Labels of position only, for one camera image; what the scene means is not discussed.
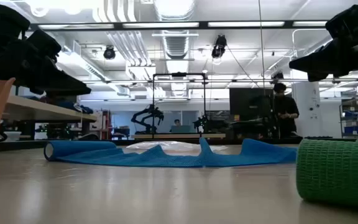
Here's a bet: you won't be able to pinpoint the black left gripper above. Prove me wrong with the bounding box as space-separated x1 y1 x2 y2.
0 2 92 96

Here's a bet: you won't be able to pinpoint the blue elastic bandage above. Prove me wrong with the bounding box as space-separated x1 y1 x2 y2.
44 136 298 169

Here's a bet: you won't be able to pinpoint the green elastic bandage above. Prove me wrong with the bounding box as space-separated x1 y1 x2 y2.
296 133 358 210

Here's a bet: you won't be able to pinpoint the wooden workbench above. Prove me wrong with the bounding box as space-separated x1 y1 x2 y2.
3 95 98 139

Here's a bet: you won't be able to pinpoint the dark clothes pile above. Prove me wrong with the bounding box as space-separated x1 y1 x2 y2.
54 99 94 114

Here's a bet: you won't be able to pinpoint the white bucket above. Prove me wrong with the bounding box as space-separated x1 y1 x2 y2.
3 130 22 141

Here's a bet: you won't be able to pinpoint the large black screen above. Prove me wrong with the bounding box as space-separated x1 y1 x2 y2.
229 88 275 116

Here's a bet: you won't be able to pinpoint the clear plastic bag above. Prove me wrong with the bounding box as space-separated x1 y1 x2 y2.
126 141 228 154

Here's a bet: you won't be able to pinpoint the teal box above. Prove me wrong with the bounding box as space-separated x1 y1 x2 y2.
170 124 191 134

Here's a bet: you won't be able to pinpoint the long wooden table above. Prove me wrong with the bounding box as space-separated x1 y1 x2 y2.
131 133 226 140

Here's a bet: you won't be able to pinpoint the thin hanging cable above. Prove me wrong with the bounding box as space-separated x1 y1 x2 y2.
257 0 266 94

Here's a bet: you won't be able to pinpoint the black ceiling camera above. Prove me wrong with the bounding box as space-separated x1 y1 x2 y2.
211 34 228 59

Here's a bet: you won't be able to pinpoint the black frame beam with lights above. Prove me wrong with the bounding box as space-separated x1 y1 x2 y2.
29 20 329 31

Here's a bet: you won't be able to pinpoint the thin black station frame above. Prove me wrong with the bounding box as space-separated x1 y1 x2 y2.
152 72 207 138

